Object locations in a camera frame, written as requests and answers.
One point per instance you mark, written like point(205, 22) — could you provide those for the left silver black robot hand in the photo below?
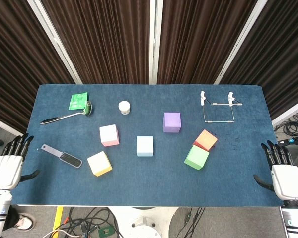
point(6, 171)

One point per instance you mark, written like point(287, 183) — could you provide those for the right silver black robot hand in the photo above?
point(288, 181)

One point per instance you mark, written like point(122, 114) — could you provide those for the yellow cube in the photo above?
point(99, 163)

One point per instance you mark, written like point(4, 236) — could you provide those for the green cube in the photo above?
point(196, 157)

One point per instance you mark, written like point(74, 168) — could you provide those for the pink cube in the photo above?
point(109, 135)

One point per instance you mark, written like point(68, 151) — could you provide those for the purple cube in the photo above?
point(172, 122)

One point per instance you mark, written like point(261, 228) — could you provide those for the red orange cube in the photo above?
point(205, 140)

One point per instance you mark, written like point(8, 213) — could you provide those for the light blue cube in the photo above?
point(145, 146)

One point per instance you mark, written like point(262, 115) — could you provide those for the black power strip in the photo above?
point(294, 140)

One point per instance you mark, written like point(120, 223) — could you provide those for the black trouser leg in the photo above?
point(11, 215)

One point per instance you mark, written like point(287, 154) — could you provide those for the white black shoe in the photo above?
point(23, 221)

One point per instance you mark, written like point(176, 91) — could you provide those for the grey brush black bristles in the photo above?
point(69, 158)

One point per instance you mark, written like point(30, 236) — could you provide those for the green packet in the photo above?
point(78, 100)

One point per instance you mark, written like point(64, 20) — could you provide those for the brown curtain partition panel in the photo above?
point(201, 37)
point(96, 37)
point(283, 49)
point(10, 62)

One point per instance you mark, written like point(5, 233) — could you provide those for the green floor circuit board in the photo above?
point(105, 231)

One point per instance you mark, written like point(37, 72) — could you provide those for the blue table mat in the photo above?
point(139, 186)

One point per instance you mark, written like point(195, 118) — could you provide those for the small white jar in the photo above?
point(124, 107)

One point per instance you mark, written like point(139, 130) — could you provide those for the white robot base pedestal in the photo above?
point(142, 223)

